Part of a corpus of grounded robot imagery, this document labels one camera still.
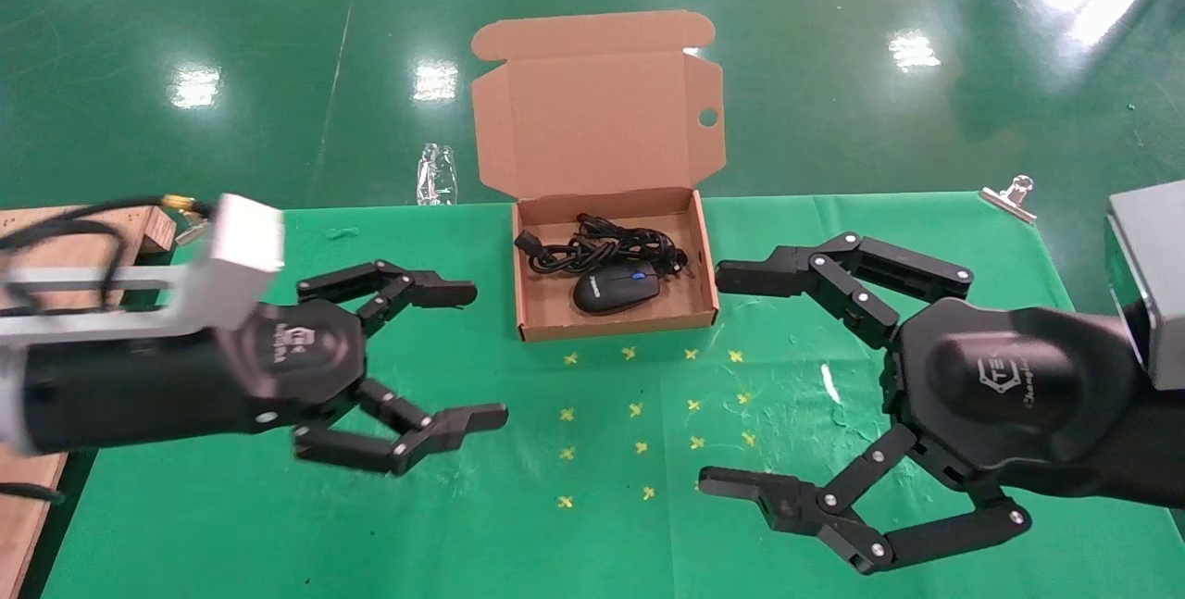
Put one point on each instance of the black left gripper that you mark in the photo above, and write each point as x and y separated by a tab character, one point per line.
185	386

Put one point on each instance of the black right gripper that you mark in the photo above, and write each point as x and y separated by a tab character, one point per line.
1009	386

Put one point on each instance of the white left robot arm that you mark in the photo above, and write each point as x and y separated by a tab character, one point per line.
7	405

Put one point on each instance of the open brown cardboard box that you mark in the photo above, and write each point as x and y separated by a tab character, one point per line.
602	118

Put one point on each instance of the green table cloth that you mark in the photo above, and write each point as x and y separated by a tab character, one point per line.
509	539

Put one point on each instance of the silver metal binder clip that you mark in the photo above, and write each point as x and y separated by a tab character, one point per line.
190	230
1009	201

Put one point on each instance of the brown wooden board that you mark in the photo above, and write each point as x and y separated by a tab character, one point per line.
28	543

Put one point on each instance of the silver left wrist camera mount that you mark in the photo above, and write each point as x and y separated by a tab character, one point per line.
241	256

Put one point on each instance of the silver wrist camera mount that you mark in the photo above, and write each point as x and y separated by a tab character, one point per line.
1155	284
241	256

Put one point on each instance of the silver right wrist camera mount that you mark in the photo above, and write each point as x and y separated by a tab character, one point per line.
1155	284

